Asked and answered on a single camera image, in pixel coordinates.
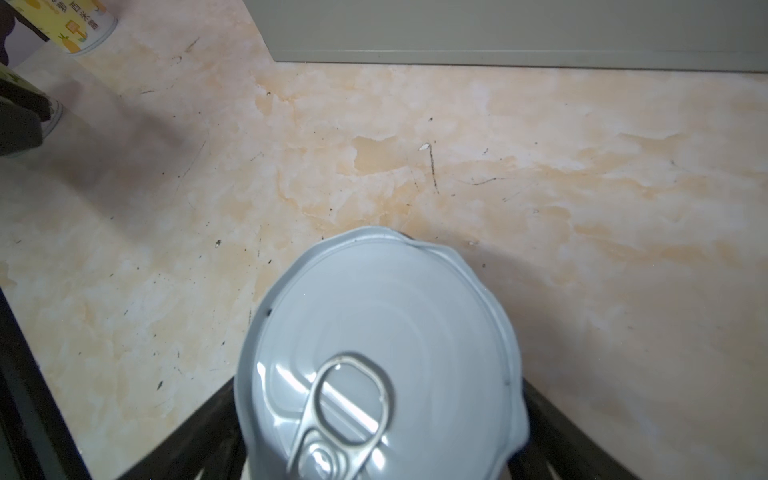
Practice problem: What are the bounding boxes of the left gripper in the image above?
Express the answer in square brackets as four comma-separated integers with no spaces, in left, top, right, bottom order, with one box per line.
[1,79,51,156]

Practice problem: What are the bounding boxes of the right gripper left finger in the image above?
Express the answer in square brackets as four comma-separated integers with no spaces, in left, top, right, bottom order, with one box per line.
[121,380,246,479]

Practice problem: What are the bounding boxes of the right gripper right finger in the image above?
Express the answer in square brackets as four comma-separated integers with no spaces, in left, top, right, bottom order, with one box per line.
[507,381,637,480]

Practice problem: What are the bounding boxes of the teal can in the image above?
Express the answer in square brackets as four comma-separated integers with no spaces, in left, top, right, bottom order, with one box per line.
[234,226,529,479]

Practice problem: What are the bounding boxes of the green label can left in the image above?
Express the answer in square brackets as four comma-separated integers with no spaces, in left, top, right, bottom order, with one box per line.
[0,65,64,156]

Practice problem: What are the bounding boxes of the yellow label can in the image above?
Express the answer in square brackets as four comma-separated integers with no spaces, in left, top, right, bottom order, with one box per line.
[6,0,118,55]

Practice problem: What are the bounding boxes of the grey metal cabinet box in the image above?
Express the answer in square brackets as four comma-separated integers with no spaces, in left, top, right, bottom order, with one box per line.
[247,0,767,73]

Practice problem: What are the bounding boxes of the black mounting rail base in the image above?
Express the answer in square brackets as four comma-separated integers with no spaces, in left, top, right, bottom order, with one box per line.
[1,297,91,479]

